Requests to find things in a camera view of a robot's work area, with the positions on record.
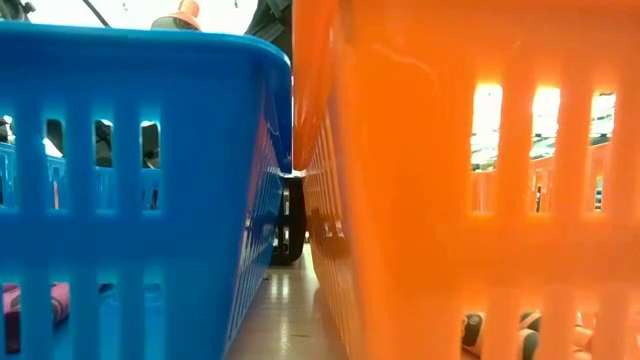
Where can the blue plastic slotted basket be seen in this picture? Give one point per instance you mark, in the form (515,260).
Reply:
(210,150)

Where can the red desk lamp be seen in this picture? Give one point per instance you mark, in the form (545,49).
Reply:
(189,10)

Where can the orange plastic slotted basket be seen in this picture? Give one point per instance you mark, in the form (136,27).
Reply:
(400,200)

